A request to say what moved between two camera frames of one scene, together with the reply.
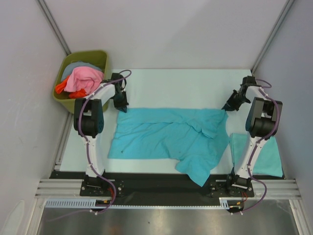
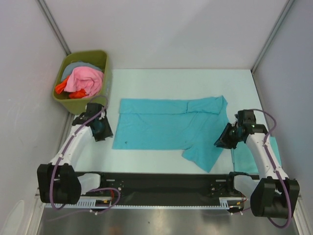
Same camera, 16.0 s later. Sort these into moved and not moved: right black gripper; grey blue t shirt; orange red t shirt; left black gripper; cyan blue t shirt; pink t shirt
Moved: cyan blue t shirt; right black gripper; left black gripper
Not moved: pink t shirt; orange red t shirt; grey blue t shirt
